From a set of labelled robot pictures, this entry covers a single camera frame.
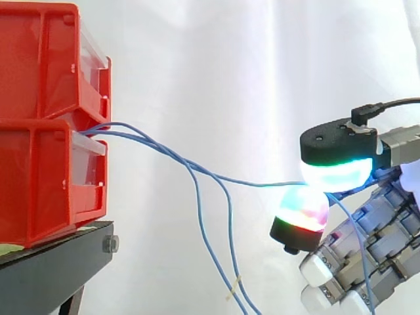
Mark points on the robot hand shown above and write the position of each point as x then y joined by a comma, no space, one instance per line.
338,144

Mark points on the red plastic bin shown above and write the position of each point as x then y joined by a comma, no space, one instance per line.
36,183
39,59

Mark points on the black stand with green tape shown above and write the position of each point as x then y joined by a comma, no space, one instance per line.
55,265

